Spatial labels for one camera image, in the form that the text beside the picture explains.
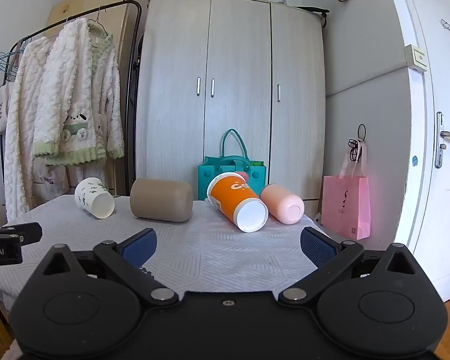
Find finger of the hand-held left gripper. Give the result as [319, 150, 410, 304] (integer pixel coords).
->
[0, 222, 43, 244]

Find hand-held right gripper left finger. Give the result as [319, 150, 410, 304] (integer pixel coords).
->
[41, 228, 179, 307]

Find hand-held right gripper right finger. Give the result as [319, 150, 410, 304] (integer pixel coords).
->
[279, 227, 417, 306]

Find brown cup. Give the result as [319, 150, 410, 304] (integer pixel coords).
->
[130, 178, 194, 223]

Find pink cup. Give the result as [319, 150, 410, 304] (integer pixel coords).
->
[259, 184, 305, 225]

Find white cup with green print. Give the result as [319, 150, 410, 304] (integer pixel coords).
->
[74, 177, 115, 220]

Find orange cup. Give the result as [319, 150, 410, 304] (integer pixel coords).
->
[206, 172, 269, 233]

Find pink paper bag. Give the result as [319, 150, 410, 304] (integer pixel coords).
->
[320, 139, 371, 241]

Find white plastic bag purple print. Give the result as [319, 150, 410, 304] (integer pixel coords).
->
[33, 157, 71, 200]

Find white patterned tablecloth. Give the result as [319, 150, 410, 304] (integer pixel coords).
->
[0, 194, 325, 302]

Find teal handbag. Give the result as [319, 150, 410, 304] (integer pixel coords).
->
[197, 128, 267, 202]

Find white fleece robe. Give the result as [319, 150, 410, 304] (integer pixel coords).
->
[3, 37, 62, 222]

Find white and green fleece jacket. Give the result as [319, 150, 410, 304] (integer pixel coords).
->
[32, 18, 125, 166]

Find white door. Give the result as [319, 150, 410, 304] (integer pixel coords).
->
[382, 0, 450, 302]

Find blue clothes hangers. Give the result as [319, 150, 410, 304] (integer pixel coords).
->
[0, 50, 20, 82]

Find light wooden wardrobe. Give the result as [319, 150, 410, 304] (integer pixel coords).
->
[134, 0, 328, 211]

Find black clothes rack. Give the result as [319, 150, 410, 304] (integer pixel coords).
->
[8, 0, 143, 197]

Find black item on wardrobe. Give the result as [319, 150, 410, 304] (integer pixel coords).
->
[294, 5, 331, 28]

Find silver door handle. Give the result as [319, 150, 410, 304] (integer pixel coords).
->
[434, 111, 450, 169]

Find beige wall switch box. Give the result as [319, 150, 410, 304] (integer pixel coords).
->
[403, 44, 431, 72]

